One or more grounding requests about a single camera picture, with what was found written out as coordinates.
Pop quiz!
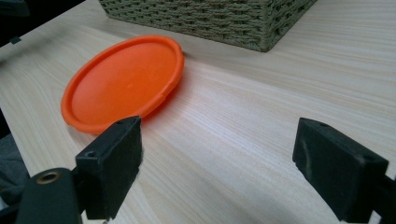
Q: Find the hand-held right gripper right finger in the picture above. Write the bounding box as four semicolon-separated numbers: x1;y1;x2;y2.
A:
291;117;389;224

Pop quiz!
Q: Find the orange plastic plate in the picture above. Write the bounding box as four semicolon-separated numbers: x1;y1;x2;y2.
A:
61;35;185;135

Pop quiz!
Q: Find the grey cloth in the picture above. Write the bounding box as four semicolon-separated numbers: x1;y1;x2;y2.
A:
0;133;32;206

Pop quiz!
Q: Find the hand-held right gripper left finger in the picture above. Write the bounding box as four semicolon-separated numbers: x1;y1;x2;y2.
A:
75;116;144;221

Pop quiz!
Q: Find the green woven basket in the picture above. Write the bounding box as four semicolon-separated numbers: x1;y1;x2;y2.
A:
98;0;318;53

